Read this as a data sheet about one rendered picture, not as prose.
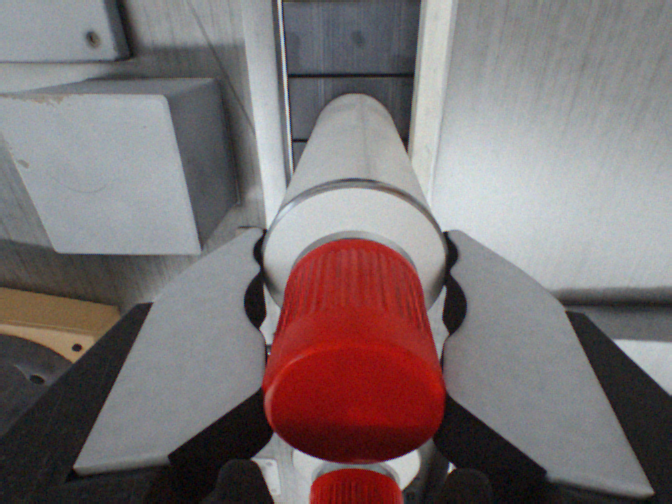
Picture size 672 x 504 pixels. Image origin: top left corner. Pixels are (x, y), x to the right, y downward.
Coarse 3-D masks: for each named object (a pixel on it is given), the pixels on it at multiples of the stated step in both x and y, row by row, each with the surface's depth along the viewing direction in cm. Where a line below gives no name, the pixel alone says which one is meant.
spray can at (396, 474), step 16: (304, 464) 14; (320, 464) 14; (336, 464) 13; (368, 464) 13; (384, 464) 13; (400, 464) 14; (416, 464) 14; (304, 480) 15; (320, 480) 13; (336, 480) 13; (352, 480) 13; (368, 480) 13; (384, 480) 13; (400, 480) 14; (320, 496) 13; (336, 496) 12; (352, 496) 12; (368, 496) 12; (384, 496) 12; (400, 496) 13
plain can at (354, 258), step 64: (320, 128) 17; (384, 128) 16; (320, 192) 9; (384, 192) 9; (320, 256) 8; (384, 256) 8; (448, 256) 10; (320, 320) 6; (384, 320) 6; (320, 384) 6; (384, 384) 6; (320, 448) 7; (384, 448) 7
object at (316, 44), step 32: (320, 0) 21; (352, 0) 21; (384, 0) 20; (416, 0) 20; (288, 32) 21; (320, 32) 21; (352, 32) 21; (384, 32) 21; (416, 32) 21; (288, 64) 22; (320, 64) 22; (352, 64) 22; (384, 64) 22; (320, 96) 23; (384, 96) 23
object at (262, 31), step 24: (240, 0) 14; (264, 0) 14; (264, 24) 14; (264, 48) 15; (264, 72) 15; (264, 96) 15; (264, 120) 16; (264, 144) 16; (288, 144) 18; (264, 168) 17; (288, 168) 18; (264, 192) 18
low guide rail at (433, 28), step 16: (432, 0) 17; (448, 0) 17; (432, 16) 18; (448, 16) 18; (432, 32) 18; (432, 48) 18; (416, 64) 20; (432, 64) 19; (416, 80) 20; (432, 80) 19; (416, 96) 20; (432, 96) 19; (416, 112) 20; (432, 112) 20; (416, 128) 20; (432, 128) 20; (416, 144) 21; (432, 144) 21; (416, 160) 21
